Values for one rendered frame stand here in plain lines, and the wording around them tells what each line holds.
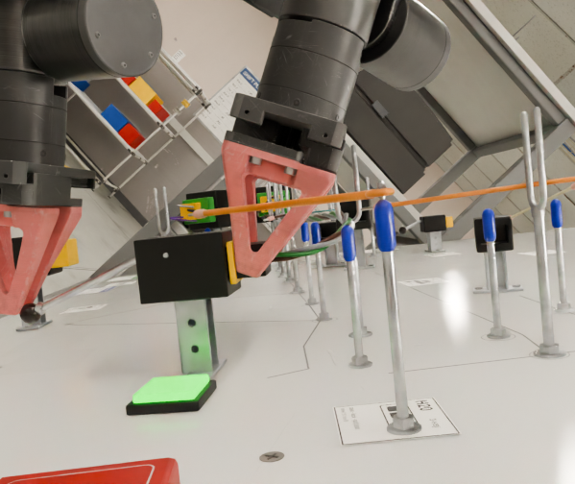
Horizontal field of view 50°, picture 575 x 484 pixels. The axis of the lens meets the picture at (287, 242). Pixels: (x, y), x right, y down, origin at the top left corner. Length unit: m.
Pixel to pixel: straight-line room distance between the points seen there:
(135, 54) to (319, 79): 0.11
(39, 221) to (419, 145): 1.14
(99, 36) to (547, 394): 0.29
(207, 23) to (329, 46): 8.37
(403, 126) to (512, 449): 1.23
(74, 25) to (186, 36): 8.36
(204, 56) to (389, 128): 7.22
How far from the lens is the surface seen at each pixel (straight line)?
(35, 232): 0.42
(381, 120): 1.44
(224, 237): 0.38
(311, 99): 0.37
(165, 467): 0.18
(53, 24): 0.39
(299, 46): 0.38
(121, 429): 0.33
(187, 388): 0.34
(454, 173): 1.96
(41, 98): 0.43
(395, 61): 0.43
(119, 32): 0.38
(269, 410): 0.32
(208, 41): 8.64
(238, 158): 0.36
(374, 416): 0.30
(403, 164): 1.44
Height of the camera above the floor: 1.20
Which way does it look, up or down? level
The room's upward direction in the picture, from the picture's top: 47 degrees clockwise
